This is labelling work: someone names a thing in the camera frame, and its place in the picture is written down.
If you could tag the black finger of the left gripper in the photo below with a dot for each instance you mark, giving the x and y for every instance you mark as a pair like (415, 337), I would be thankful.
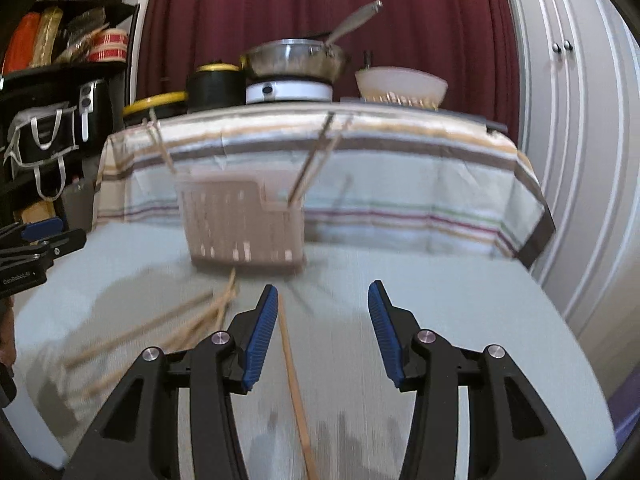
(67, 242)
(42, 229)

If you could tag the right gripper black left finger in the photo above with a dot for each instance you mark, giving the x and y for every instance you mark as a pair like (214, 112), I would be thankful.
(135, 433)

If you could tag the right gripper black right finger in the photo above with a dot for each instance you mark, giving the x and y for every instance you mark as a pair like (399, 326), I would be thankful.
(512, 433)

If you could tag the person left hand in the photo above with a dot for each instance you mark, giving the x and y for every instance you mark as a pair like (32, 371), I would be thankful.
(7, 333)

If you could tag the wooden board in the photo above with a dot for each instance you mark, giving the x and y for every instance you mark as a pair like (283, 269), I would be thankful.
(40, 211)

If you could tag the wooden chopstick short centre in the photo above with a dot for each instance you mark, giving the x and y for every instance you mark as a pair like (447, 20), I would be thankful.
(162, 142)

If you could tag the black yellow round container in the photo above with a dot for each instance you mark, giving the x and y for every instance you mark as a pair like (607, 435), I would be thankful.
(166, 105)

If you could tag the orange packet on shelf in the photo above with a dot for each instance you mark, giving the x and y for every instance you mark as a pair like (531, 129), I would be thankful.
(21, 46)

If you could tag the pink perforated utensil basket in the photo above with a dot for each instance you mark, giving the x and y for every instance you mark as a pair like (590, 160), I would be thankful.
(242, 218)

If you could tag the grey foam table mat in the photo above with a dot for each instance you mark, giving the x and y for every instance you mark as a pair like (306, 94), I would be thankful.
(129, 273)

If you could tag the black shelf unit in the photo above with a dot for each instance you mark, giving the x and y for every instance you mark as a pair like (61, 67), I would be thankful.
(57, 114)

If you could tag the red white tape roll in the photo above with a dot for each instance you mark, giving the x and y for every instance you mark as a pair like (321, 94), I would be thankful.
(111, 45)

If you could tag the black pot yellow lid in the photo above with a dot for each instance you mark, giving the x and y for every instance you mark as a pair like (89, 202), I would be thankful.
(214, 86)

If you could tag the white portable stove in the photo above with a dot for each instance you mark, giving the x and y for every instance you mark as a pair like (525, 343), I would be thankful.
(288, 90)

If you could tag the striped tablecloth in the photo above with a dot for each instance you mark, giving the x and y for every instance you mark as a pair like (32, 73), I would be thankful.
(400, 178)

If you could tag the steel frying pan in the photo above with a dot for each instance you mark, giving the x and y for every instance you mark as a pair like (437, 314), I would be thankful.
(307, 58)

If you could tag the white cabinet doors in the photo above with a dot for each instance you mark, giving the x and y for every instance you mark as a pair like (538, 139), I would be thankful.
(579, 127)

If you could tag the white patterned bowl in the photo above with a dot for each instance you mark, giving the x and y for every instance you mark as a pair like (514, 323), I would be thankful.
(401, 86)

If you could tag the dark red curtain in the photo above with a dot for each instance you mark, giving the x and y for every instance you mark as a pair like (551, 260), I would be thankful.
(470, 44)

